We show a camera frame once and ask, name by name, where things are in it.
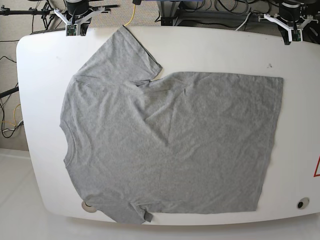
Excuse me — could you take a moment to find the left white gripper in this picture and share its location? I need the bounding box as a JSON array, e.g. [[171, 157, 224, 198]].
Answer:
[[258, 14, 314, 45]]

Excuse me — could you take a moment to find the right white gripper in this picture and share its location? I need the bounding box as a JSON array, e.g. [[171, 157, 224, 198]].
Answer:
[[53, 6, 111, 37]]

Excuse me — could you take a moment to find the grey T-shirt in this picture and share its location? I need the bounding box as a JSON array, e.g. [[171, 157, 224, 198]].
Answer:
[[60, 27, 284, 224]]

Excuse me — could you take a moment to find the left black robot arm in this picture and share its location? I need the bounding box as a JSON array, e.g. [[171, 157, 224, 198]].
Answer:
[[258, 0, 320, 46]]

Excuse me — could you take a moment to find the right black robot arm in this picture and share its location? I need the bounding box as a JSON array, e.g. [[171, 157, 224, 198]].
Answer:
[[53, 0, 111, 37]]

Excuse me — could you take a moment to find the black tripod stand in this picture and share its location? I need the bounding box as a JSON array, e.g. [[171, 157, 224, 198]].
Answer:
[[0, 0, 67, 34]]

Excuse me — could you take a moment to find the right table grommet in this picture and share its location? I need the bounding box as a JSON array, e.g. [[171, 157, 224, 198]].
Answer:
[[297, 197, 310, 210]]

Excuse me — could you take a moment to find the table grommet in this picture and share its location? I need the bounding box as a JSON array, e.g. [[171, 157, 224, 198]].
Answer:
[[297, 197, 310, 210], [81, 201, 97, 213]]

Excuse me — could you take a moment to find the left table grommet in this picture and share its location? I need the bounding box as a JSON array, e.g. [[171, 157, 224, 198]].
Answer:
[[81, 201, 97, 213]]

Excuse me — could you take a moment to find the white cable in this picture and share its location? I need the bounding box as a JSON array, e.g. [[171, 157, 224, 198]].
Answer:
[[234, 11, 252, 32]]

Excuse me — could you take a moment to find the yellow cable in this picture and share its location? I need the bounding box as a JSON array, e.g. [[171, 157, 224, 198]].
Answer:
[[123, 0, 141, 27]]

